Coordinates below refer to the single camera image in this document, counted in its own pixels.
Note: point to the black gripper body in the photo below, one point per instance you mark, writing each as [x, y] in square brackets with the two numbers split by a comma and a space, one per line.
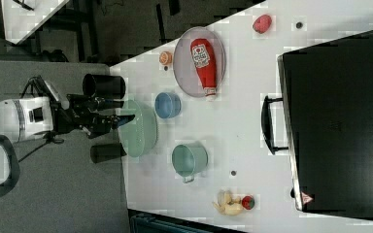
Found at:
[79, 112]

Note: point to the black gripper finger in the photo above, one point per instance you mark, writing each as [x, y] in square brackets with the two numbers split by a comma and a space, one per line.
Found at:
[113, 104]
[118, 121]

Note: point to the red plush ketchup bottle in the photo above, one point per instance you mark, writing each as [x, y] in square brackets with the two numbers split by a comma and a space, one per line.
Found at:
[205, 63]

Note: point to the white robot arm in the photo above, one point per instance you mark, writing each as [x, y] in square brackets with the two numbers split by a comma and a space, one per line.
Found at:
[26, 119]

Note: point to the grey round plate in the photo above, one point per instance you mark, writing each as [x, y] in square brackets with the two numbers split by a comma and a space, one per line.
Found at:
[183, 67]

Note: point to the green plastic colander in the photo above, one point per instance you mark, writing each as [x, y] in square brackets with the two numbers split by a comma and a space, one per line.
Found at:
[138, 136]

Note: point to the blue plastic bowl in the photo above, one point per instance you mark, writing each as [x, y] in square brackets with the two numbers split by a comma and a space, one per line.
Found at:
[167, 105]

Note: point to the plush orange slice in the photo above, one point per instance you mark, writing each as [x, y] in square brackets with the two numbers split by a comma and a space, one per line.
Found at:
[165, 58]

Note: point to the green metal cup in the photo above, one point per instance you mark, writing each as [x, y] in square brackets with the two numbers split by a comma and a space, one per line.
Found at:
[188, 160]

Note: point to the small plush tomato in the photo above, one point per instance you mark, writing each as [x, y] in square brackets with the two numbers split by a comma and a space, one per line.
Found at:
[248, 202]

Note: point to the plush strawberry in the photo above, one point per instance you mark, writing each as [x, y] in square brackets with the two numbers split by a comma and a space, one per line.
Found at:
[262, 24]

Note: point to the black toaster oven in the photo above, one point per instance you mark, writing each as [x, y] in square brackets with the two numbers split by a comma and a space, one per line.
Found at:
[327, 97]

